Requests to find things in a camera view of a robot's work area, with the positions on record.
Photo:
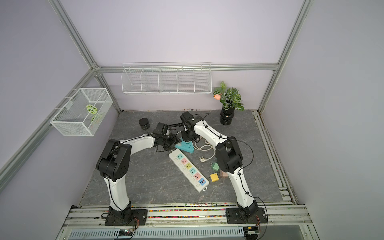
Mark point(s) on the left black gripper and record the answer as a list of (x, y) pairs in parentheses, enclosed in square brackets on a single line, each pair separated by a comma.
[(174, 141)]

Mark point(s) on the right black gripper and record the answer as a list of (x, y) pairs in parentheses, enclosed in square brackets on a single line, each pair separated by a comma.
[(186, 137)]

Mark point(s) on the teal triangular power socket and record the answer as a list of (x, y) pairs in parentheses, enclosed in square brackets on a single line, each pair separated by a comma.
[(185, 146)]

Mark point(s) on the green plug adapter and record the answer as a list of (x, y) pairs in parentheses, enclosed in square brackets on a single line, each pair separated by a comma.
[(215, 167)]

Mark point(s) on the long white power strip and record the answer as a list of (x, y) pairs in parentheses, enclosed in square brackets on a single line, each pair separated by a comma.
[(193, 175)]

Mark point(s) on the yellow plug adapter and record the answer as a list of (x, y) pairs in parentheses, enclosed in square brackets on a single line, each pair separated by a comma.
[(214, 177)]

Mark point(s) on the pink adapter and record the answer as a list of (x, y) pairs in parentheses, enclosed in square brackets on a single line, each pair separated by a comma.
[(223, 174)]

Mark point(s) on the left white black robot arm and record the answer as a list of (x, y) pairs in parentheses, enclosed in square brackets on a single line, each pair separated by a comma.
[(114, 162)]

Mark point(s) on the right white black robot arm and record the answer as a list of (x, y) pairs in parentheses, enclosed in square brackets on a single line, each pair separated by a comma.
[(228, 154)]

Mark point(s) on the small black round jar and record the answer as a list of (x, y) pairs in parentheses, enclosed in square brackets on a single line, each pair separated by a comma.
[(144, 123)]

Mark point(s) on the black ribbed vase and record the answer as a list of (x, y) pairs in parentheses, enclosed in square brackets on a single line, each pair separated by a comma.
[(227, 114)]

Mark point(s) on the green artificial plant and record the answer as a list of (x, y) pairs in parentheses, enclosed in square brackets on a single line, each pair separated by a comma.
[(230, 98)]

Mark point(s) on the green leaf in basket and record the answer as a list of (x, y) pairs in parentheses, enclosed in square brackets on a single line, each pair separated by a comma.
[(96, 115)]

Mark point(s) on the white plug of cable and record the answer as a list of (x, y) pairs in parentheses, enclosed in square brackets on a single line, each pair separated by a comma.
[(202, 159)]

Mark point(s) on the long white wire shelf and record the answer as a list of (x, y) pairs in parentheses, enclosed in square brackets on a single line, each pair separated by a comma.
[(162, 78)]

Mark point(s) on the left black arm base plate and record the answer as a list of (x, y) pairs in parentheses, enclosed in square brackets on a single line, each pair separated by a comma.
[(130, 217)]

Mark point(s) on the white wire basket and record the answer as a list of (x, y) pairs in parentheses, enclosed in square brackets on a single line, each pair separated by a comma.
[(73, 119)]

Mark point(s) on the white slotted cable duct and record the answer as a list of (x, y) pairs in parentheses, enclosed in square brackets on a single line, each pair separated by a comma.
[(188, 233)]

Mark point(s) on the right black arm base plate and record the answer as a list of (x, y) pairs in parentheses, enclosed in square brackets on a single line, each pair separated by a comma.
[(239, 216)]

